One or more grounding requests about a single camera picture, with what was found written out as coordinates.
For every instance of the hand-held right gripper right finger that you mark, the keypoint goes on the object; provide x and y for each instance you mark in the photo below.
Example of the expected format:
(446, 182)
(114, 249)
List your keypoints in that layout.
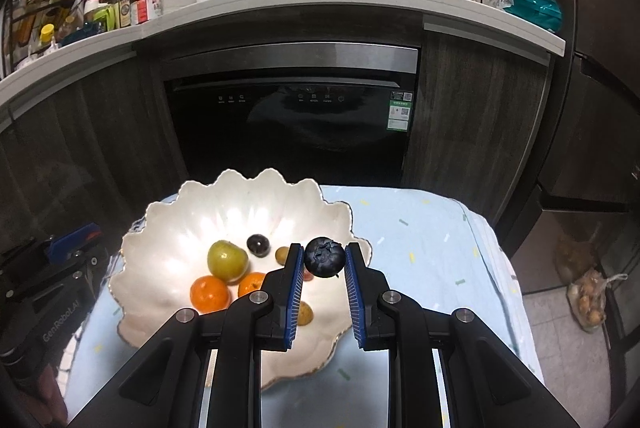
(355, 293)

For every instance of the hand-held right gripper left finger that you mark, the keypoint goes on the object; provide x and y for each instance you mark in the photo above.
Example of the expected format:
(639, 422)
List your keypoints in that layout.
(295, 293)

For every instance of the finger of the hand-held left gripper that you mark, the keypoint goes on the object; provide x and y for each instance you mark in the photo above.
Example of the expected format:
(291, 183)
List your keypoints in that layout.
(75, 239)
(17, 253)

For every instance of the yellow-brown small fruit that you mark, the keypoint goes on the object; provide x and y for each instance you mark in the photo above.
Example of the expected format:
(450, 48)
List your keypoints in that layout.
(305, 313)

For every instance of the yellow-green small fruit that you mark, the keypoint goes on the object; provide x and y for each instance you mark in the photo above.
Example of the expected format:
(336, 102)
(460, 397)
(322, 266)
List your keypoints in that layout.
(282, 253)

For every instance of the orange mandarin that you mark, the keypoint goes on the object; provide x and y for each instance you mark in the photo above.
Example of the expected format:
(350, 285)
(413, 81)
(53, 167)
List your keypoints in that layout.
(210, 294)
(250, 285)

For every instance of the blueberry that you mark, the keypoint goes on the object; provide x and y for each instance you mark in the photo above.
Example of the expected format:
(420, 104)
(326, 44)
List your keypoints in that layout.
(325, 256)

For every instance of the dark purple grape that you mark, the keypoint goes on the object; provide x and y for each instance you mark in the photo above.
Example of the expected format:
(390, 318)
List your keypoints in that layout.
(257, 244)

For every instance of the green apple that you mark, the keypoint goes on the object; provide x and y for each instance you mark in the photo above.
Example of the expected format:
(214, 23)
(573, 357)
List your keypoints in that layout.
(227, 260)

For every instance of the white scalloped bowl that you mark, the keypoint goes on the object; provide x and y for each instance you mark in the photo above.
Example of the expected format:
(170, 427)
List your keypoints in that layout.
(175, 248)

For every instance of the person's left hand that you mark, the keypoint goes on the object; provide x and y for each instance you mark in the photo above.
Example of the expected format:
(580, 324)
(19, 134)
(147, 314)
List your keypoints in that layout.
(50, 393)

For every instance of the light blue patterned tablecloth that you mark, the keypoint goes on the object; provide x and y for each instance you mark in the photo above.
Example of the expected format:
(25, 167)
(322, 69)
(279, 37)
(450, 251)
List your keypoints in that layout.
(425, 248)

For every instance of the black built-in dishwasher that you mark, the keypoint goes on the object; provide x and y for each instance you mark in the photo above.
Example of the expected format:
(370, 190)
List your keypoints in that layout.
(290, 133)

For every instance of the yellow cap bottle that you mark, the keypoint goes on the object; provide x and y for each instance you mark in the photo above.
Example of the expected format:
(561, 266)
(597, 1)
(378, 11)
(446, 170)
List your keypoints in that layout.
(46, 33)

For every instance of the green cup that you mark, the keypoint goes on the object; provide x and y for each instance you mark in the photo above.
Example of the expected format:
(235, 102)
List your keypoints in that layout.
(102, 17)

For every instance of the plastic bag of potatoes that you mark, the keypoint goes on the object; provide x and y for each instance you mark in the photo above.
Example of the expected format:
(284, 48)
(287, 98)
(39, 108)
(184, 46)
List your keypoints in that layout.
(592, 303)

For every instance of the white kitchen countertop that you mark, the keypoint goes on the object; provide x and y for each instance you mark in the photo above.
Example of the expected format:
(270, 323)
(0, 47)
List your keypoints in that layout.
(300, 3)

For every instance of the dark refrigerator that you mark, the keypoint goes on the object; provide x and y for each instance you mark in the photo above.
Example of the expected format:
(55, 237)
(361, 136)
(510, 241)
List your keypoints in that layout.
(600, 83)

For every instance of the teal packet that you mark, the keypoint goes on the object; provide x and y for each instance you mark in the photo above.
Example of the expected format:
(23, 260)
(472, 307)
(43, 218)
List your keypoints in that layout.
(532, 7)

